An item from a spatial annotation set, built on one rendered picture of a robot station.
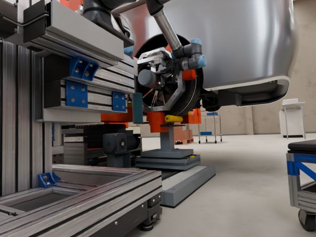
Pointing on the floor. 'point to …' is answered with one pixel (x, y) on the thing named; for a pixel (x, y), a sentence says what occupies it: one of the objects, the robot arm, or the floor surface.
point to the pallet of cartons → (182, 135)
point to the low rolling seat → (306, 200)
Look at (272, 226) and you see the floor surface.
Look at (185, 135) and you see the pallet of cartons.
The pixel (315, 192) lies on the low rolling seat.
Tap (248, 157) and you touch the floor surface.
